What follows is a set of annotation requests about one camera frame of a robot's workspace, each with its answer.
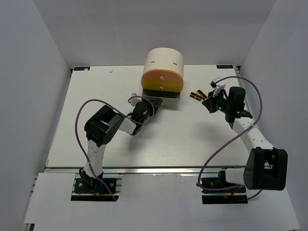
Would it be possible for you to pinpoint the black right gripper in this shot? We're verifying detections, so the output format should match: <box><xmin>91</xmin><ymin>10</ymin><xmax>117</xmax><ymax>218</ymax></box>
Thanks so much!
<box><xmin>202</xmin><ymin>89</ymin><xmax>231</xmax><ymax>114</ymax></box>

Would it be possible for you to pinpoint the grey bottom drawer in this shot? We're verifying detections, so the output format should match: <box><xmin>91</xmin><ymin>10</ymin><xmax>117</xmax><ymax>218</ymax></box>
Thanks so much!
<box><xmin>142</xmin><ymin>89</ymin><xmax>180</xmax><ymax>105</ymax></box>

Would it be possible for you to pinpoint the black gold lipstick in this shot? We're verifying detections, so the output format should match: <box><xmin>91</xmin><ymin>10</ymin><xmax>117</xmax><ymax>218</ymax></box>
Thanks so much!
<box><xmin>190</xmin><ymin>92</ymin><xmax>203</xmax><ymax>102</ymax></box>
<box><xmin>196</xmin><ymin>90</ymin><xmax>207</xmax><ymax>98</ymax></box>

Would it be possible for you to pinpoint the yellow drawer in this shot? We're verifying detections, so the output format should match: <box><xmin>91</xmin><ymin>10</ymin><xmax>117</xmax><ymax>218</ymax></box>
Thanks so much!
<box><xmin>141</xmin><ymin>79</ymin><xmax>184</xmax><ymax>92</ymax></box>

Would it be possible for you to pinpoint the orange top drawer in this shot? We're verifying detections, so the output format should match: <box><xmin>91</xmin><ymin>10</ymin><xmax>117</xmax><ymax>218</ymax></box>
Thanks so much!
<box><xmin>141</xmin><ymin>69</ymin><xmax>183</xmax><ymax>82</ymax></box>

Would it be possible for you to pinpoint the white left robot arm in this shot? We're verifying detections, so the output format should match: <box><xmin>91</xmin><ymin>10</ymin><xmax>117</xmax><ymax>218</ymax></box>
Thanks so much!
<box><xmin>79</xmin><ymin>99</ymin><xmax>162</xmax><ymax>192</ymax></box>

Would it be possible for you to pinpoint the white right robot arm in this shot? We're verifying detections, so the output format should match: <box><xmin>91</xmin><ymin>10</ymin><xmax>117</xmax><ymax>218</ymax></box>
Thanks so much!
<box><xmin>202</xmin><ymin>87</ymin><xmax>288</xmax><ymax>192</ymax></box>

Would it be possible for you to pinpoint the cream round drawer organizer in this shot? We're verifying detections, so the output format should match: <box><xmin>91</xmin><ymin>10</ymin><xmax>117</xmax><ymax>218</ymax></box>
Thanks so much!
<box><xmin>143</xmin><ymin>48</ymin><xmax>184</xmax><ymax>76</ymax></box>

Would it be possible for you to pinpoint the left blue table label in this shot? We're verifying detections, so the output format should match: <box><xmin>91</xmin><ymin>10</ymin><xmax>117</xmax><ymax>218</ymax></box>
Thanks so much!
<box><xmin>73</xmin><ymin>67</ymin><xmax>90</xmax><ymax>71</ymax></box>

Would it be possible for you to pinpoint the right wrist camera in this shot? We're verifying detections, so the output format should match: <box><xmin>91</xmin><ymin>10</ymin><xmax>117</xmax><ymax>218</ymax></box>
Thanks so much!
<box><xmin>210</xmin><ymin>77</ymin><xmax>226</xmax><ymax>97</ymax></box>

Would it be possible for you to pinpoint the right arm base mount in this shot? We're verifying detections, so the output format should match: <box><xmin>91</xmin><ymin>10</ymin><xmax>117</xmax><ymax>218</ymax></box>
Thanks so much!
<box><xmin>200</xmin><ymin>170</ymin><xmax>248</xmax><ymax>205</ymax></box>

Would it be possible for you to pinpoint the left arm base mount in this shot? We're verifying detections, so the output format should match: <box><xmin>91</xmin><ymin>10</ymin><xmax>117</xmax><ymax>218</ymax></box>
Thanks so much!
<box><xmin>71</xmin><ymin>168</ymin><xmax>122</xmax><ymax>202</ymax></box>

